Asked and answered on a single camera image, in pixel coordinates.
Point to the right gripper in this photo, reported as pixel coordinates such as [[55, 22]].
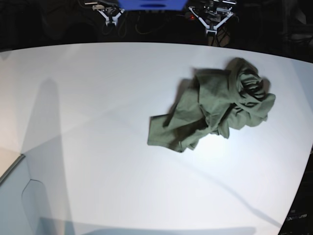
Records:
[[110, 13]]

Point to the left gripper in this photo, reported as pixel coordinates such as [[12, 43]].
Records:
[[216, 19]]

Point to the green t-shirt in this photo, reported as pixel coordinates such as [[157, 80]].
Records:
[[214, 102]]

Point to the blue box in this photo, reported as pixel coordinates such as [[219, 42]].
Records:
[[139, 5]]

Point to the black power strip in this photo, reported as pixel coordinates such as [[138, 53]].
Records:
[[192, 17]]

